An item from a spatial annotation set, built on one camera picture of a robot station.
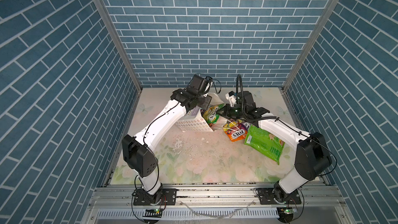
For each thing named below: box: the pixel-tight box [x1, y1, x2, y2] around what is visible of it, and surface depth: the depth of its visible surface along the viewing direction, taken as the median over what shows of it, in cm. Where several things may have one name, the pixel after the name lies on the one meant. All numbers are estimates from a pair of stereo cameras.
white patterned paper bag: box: [175, 92, 228, 133], surface depth 83 cm
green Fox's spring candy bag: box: [202, 103, 225, 125], surface depth 85 cm
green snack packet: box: [244, 124, 286, 165], surface depth 88 cm
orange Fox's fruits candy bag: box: [222, 119, 248, 143], surface depth 96 cm
